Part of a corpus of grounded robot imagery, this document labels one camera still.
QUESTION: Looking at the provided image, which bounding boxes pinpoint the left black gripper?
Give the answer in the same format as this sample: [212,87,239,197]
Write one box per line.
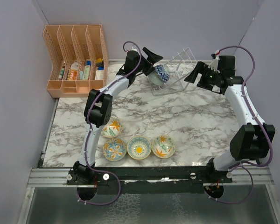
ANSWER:
[133,48,161,75]

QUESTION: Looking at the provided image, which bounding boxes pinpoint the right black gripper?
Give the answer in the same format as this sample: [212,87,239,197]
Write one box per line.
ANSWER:
[185,62,222,91]

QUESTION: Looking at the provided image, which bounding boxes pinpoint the teal green bowl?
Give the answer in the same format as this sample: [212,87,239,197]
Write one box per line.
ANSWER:
[148,72,164,86]

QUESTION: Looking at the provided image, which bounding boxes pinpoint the white bowl orange leaves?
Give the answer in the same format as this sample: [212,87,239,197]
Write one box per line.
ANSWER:
[152,135,176,159]

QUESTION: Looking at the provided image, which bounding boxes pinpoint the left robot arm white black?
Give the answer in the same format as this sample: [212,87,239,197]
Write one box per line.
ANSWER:
[73,47,163,184]

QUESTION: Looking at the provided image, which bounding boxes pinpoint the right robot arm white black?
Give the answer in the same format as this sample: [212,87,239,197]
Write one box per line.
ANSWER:
[184,55,275,182]

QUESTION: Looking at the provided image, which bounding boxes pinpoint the yellow black toy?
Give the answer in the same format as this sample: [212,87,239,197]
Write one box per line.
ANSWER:
[96,58,104,68]

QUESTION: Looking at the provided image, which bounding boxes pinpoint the white card box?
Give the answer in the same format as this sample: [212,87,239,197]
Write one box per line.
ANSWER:
[95,67,104,80]

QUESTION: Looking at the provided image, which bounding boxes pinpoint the mint green box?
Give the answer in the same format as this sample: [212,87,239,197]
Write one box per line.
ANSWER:
[80,65,91,80]

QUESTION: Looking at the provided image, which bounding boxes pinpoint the peach plastic file organizer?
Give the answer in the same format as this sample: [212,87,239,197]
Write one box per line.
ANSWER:
[43,25,109,98]

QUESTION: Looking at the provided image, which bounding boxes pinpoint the white bowl orange flower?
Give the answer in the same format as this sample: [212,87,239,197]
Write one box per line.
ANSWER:
[101,117,123,138]

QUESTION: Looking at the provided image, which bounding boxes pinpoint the orange white box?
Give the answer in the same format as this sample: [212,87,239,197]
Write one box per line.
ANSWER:
[67,61,79,81]

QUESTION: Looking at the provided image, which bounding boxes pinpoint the blue yellow sun bowl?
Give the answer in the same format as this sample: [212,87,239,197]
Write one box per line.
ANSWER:
[127,135,152,160]

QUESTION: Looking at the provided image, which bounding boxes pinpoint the small dark bottle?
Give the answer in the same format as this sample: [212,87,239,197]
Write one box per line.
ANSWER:
[58,66,65,80]

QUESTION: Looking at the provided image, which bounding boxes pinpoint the blue orange floral bowl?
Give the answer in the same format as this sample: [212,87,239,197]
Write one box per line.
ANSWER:
[102,138,127,161]

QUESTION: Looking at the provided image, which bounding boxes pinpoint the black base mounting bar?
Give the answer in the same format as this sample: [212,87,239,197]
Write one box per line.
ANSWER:
[67,165,232,195]

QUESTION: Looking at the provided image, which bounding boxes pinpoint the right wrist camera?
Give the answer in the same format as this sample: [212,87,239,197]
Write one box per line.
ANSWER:
[208,50,220,71]

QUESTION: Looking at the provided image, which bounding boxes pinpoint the white wire dish rack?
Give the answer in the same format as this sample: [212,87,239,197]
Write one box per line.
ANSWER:
[148,47,197,96]

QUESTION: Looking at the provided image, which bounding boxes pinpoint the aluminium frame rail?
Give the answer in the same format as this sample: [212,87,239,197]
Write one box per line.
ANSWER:
[27,166,274,188]

